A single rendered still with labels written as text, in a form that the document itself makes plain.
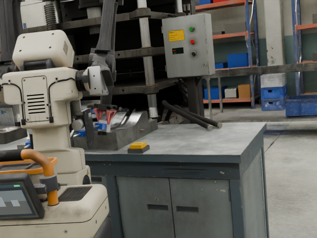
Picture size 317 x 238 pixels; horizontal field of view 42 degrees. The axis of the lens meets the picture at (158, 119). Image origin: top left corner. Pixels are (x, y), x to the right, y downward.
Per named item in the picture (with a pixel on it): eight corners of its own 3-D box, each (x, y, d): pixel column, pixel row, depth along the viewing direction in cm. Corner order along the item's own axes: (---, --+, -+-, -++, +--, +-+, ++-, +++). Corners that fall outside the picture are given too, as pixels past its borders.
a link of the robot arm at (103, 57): (91, 63, 168) (104, 64, 168) (95, 47, 175) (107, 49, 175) (92, 80, 175) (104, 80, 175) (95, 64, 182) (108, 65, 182)
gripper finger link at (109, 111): (103, 123, 210) (104, 105, 209) (115, 124, 207) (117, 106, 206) (96, 123, 204) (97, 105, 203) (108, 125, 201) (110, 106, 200)
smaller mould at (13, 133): (5, 144, 250) (3, 132, 249) (-13, 144, 256) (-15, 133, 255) (28, 136, 268) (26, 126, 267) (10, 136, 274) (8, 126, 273)
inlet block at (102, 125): (96, 132, 196) (97, 122, 195) (87, 131, 198) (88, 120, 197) (110, 131, 208) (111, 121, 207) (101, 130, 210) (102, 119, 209)
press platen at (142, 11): (153, 36, 261) (150, 5, 258) (0, 55, 314) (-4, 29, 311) (194, 35, 335) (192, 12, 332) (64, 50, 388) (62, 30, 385)
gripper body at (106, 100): (99, 106, 210) (101, 92, 210) (117, 109, 206) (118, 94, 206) (93, 106, 204) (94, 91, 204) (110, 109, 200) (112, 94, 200)
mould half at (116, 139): (118, 149, 203) (114, 123, 201) (74, 149, 214) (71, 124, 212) (158, 128, 248) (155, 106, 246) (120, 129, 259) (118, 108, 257)
